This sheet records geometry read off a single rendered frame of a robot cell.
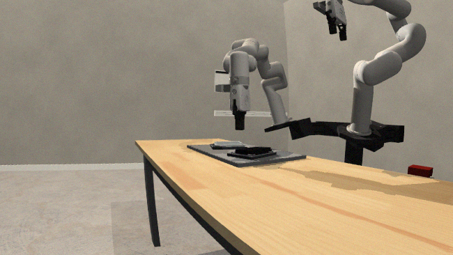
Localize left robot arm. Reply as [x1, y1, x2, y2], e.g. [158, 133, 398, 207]
[347, 0, 427, 136]

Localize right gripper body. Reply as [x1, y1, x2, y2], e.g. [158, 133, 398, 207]
[229, 84, 250, 111]

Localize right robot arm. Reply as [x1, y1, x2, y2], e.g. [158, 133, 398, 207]
[215, 38, 292, 126]

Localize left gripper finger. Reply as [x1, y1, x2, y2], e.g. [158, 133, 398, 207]
[325, 10, 337, 34]
[337, 23, 347, 41]

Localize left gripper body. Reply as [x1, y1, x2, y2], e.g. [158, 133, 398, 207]
[325, 0, 347, 25]

